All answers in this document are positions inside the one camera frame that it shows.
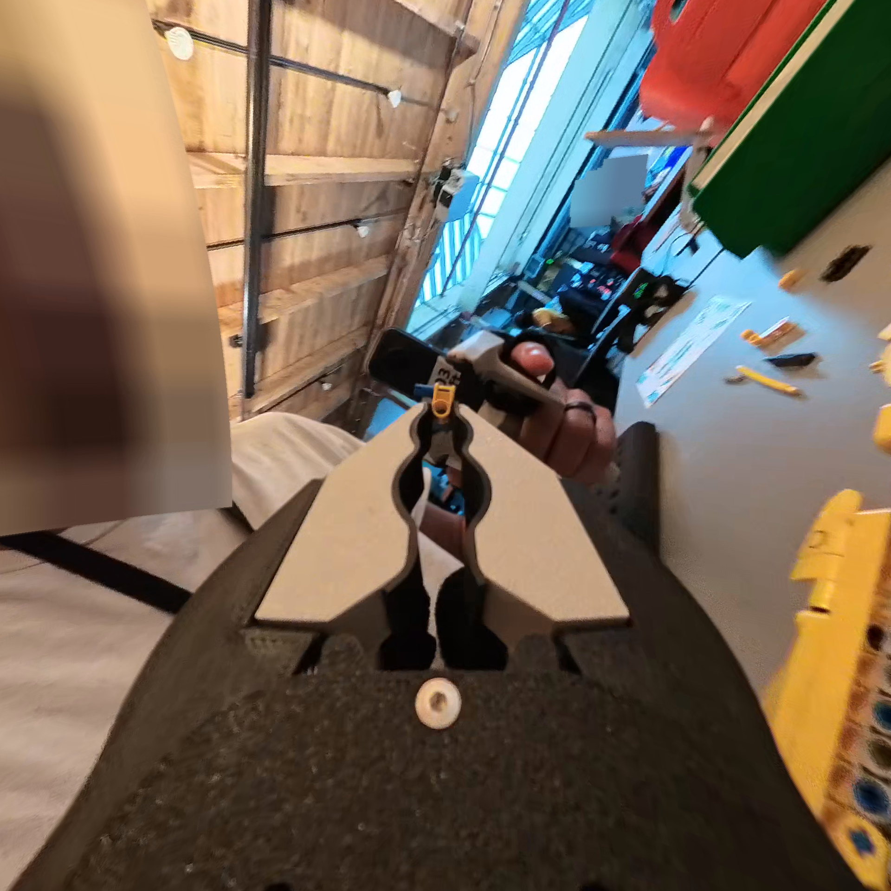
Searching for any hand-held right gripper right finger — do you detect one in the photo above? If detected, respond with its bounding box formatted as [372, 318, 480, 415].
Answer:
[449, 404, 631, 652]

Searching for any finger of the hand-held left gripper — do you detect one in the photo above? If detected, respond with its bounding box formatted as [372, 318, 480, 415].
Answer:
[445, 330, 504, 391]

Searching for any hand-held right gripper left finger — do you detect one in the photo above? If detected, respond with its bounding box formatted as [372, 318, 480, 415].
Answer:
[254, 402, 434, 638]

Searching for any yellow toy brick car model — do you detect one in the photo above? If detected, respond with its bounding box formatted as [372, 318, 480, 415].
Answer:
[762, 322, 891, 877]

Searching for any person's left forearm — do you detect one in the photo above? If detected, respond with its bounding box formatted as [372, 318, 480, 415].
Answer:
[420, 497, 466, 561]

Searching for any person's left hand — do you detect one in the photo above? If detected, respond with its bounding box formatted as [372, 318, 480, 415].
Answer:
[511, 340, 619, 486]

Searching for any black dimpled chair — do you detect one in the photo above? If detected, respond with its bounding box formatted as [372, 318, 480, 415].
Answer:
[560, 421, 662, 558]

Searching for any small black toy robot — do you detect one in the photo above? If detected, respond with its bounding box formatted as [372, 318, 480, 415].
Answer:
[623, 268, 697, 328]

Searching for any red office chair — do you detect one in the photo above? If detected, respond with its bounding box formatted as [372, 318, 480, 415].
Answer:
[611, 216, 645, 272]

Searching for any colourful sticker sheet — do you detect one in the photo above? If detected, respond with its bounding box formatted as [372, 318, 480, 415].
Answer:
[637, 296, 753, 408]

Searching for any black metal pipe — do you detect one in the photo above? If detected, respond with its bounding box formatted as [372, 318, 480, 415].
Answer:
[240, 0, 276, 398]

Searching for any wooden document stand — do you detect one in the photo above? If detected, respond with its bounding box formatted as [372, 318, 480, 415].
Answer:
[585, 115, 721, 234]

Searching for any yellow thin toy rod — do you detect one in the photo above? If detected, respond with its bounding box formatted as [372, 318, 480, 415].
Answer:
[736, 365, 801, 396]

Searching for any yellow angled toy brick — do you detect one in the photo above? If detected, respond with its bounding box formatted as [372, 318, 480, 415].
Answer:
[740, 316, 800, 349]

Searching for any green storage bin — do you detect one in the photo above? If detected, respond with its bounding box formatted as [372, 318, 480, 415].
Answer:
[689, 0, 891, 258]

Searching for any orange felt bag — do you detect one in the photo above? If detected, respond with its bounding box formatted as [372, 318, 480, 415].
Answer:
[639, 0, 829, 129]

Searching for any black toy brick connector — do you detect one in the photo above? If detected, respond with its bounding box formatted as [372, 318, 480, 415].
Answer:
[820, 245, 873, 283]

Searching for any white paper stack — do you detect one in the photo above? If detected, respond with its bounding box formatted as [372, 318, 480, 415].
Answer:
[684, 0, 839, 199]

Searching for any black lanyard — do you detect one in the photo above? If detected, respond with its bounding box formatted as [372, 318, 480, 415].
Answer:
[0, 530, 192, 615]

